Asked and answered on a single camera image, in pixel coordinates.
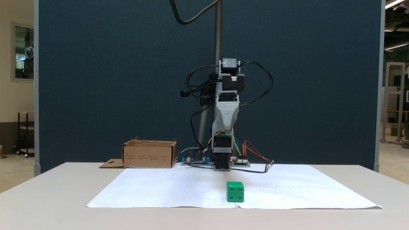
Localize grey cable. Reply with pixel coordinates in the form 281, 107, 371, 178
175, 147, 205, 163

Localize black tripod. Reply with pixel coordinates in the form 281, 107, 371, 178
180, 0, 235, 160

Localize yellow and blue wires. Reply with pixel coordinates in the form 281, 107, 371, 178
233, 136, 242, 157

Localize thick black hanging cable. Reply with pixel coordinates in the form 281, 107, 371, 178
169, 0, 221, 25

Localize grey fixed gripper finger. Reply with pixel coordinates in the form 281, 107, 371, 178
216, 102, 240, 135

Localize circuit board with white connectors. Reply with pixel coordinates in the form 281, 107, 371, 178
231, 157, 251, 167

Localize brown cardboard box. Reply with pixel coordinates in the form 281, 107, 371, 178
99, 136, 178, 169

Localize white paper sheet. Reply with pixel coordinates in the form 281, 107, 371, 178
86, 165, 383, 210

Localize orange and red wires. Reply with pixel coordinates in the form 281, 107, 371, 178
242, 141, 271, 162

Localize dark blue partition panel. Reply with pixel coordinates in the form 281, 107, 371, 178
34, 0, 385, 176

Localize black servo wire bundle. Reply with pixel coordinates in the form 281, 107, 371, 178
184, 60, 274, 157

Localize circuit board with blue capacitors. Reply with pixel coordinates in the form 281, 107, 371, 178
181, 156, 213, 166

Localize aluminium frame stand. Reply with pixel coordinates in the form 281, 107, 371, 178
381, 62, 406, 145

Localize black shelf cart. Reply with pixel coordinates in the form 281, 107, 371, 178
13, 112, 35, 158

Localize framed wall window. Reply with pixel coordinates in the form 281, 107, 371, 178
11, 22, 34, 83

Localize green die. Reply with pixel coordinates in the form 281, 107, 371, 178
227, 181, 245, 203

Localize black cable on table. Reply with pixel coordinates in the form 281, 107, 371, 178
230, 160, 274, 174

